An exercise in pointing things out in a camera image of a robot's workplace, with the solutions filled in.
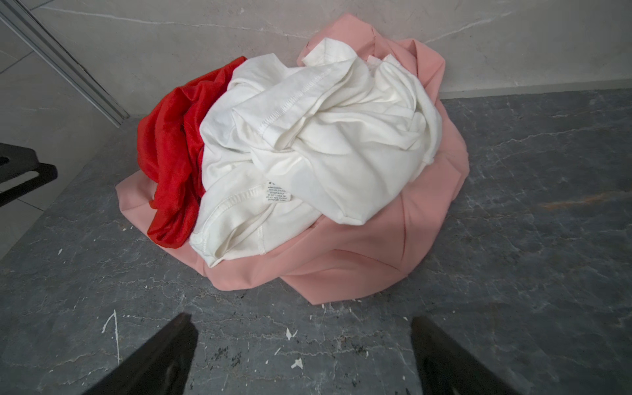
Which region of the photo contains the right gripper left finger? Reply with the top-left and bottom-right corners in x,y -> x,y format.
86,313 -> 198,395

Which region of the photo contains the white cloth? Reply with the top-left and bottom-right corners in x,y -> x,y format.
189,39 -> 442,267

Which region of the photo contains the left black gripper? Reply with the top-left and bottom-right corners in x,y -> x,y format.
0,143 -> 59,207

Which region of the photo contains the red cloth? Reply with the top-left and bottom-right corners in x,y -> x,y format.
137,57 -> 246,249

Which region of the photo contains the pink cloth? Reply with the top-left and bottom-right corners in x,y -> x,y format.
116,14 -> 469,304

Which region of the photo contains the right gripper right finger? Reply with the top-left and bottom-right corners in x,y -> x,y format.
411,316 -> 518,395

